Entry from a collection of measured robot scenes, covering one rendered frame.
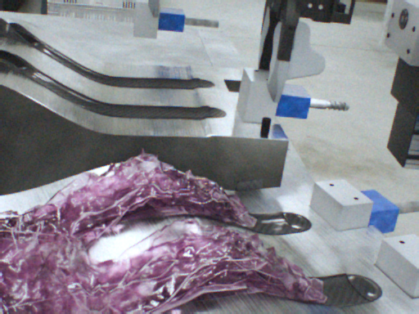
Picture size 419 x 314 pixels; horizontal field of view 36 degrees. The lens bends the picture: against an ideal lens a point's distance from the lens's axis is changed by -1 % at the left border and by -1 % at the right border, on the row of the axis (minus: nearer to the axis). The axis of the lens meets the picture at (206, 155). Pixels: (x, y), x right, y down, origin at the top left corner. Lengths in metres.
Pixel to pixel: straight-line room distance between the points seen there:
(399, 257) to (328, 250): 0.07
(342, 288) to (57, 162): 0.33
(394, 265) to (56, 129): 0.36
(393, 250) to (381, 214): 0.10
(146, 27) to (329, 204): 0.48
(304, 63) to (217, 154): 0.14
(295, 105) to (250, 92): 0.06
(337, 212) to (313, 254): 0.06
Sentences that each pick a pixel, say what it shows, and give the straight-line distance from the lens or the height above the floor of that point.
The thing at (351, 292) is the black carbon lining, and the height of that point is 0.85.
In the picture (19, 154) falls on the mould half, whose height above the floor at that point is 0.85.
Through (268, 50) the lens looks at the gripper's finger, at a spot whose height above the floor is 0.96.
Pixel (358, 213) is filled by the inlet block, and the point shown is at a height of 0.87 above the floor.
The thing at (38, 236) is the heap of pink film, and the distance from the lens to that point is 0.49.
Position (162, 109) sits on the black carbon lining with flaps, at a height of 0.88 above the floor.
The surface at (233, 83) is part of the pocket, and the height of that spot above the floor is 0.88.
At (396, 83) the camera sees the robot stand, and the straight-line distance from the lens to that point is 1.23.
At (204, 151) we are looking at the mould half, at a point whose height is 0.87.
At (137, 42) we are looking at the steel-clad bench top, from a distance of 1.39.
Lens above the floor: 1.15
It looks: 24 degrees down
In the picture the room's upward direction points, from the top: 8 degrees clockwise
